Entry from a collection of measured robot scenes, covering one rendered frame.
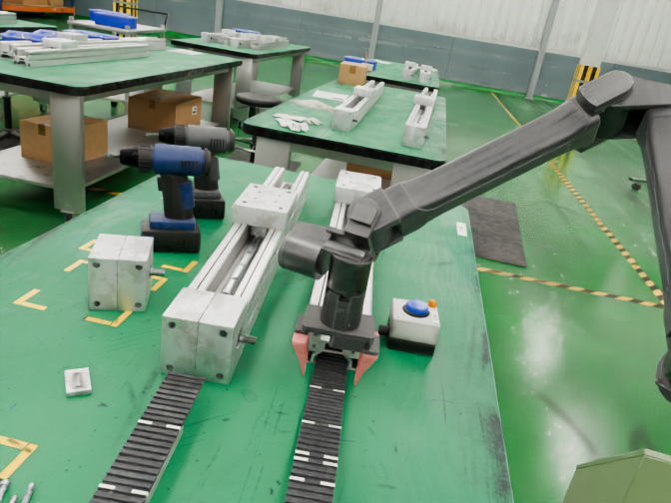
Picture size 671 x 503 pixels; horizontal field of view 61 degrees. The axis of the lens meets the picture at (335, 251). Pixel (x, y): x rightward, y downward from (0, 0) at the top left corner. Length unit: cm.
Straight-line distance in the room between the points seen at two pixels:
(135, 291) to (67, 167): 230
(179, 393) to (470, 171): 49
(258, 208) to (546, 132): 58
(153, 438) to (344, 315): 28
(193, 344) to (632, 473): 55
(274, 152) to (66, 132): 111
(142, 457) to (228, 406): 16
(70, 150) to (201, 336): 248
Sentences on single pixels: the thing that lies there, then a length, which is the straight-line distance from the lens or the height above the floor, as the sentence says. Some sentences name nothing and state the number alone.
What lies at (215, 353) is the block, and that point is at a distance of 82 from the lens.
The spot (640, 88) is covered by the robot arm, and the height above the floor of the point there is 126.
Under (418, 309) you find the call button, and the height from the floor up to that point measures 85.
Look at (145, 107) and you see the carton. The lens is 470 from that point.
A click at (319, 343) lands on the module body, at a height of 82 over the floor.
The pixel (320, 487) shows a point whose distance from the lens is 67.
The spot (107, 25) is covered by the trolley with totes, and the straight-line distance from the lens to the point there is 571.
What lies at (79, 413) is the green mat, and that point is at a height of 78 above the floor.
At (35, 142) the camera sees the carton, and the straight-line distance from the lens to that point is 379.
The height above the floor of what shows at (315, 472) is 81.
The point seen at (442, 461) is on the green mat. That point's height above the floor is 78.
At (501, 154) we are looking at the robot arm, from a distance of 83.
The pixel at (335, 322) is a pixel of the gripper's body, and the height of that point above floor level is 90.
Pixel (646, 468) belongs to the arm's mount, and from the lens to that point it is 60.
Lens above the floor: 129
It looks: 23 degrees down
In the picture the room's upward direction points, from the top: 9 degrees clockwise
